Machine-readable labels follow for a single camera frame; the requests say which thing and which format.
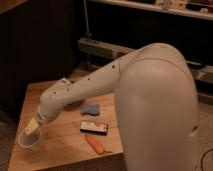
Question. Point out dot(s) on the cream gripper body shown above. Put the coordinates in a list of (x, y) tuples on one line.
[(31, 126)]

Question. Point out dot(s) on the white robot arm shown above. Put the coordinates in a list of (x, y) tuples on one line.
[(155, 101)]

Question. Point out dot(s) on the black bowl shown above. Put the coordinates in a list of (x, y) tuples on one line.
[(75, 103)]

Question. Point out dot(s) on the blue cloth toy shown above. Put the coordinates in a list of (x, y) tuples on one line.
[(89, 109)]

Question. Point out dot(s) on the wooden table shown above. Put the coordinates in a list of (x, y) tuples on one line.
[(62, 145)]

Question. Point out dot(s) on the black and white box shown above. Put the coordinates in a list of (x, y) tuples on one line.
[(94, 127)]

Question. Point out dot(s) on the orange carrot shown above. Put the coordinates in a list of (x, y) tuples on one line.
[(95, 144)]

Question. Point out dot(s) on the white shelf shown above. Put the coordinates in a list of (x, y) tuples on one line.
[(164, 8)]

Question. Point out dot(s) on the grey baseboard heater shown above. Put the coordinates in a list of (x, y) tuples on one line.
[(200, 72)]

